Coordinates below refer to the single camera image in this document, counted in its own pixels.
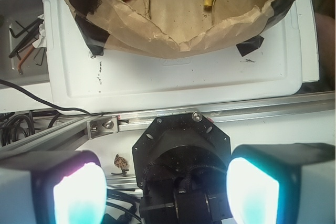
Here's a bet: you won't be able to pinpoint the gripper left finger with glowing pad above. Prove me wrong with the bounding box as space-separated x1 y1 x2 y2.
1 151 107 223

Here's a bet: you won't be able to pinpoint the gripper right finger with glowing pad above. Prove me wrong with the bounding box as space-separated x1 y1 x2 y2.
226 143 335 223

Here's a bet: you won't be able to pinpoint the black hex keys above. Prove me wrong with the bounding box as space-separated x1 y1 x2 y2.
8 18 43 60

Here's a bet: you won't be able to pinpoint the brown paper bag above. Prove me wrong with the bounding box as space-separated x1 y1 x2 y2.
64 0 296 59

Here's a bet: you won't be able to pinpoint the aluminium frame rail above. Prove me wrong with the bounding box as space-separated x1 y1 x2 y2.
1 91 335 155

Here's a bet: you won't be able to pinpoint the black cable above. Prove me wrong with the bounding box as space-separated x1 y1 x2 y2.
0 78 106 117

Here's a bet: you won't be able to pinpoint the orange handled hex key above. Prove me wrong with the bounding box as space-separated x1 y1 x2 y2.
17 45 35 75

